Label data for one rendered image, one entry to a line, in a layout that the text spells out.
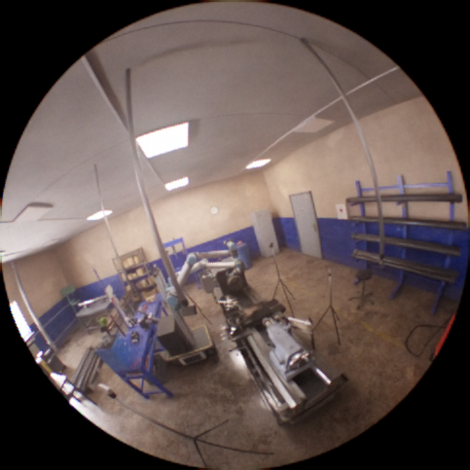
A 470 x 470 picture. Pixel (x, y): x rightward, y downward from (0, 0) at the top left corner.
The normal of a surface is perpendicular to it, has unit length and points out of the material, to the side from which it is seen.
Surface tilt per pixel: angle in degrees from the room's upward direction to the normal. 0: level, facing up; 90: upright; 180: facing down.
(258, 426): 0
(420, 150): 90
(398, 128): 90
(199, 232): 90
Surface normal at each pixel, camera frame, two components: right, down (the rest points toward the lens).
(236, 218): 0.28, 0.10
